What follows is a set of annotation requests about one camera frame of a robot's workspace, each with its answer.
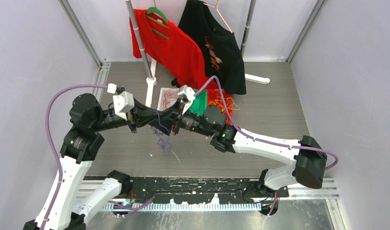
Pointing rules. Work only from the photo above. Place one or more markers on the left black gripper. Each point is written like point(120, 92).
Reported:
point(141, 115)

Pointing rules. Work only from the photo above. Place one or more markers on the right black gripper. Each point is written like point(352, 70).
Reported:
point(175, 113)

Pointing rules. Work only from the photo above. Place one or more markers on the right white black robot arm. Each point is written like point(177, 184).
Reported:
point(304, 162)

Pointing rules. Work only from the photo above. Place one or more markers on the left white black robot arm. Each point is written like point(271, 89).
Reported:
point(77, 153)

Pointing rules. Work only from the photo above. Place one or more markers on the green plastic bin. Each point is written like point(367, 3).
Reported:
point(200, 103)

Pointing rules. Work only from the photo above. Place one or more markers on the white plastic bin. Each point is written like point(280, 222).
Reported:
point(167, 98)

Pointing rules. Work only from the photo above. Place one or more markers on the red plastic bin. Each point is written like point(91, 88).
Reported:
point(215, 98)

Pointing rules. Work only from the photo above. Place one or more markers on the metal clothes rack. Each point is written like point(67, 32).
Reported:
point(150, 68)

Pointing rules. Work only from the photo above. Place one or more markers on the red t-shirt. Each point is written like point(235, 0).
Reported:
point(172, 48)

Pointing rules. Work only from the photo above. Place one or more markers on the black printed t-shirt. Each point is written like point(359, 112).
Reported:
point(222, 56)

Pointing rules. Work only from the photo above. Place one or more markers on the green clothes hanger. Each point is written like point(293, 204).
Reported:
point(158, 17)

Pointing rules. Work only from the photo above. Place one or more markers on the pink clothes hanger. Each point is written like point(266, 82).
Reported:
point(216, 7)

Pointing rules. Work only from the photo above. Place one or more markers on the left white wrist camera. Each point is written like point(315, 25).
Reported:
point(123, 104)

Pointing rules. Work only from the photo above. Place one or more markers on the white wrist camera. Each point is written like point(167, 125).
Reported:
point(187, 96)
point(123, 104)

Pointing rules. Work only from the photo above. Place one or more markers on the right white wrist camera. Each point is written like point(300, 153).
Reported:
point(187, 96)

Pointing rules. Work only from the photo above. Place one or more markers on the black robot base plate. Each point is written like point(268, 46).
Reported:
point(195, 190)

